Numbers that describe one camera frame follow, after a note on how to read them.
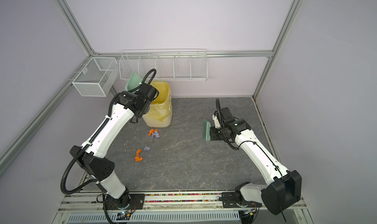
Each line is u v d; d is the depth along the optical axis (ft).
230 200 2.41
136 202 2.42
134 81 2.51
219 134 2.27
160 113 2.82
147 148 3.00
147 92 1.93
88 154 1.41
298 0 2.34
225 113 1.99
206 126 2.85
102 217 2.32
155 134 3.16
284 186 1.26
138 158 2.86
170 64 3.24
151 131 3.25
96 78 3.19
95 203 2.48
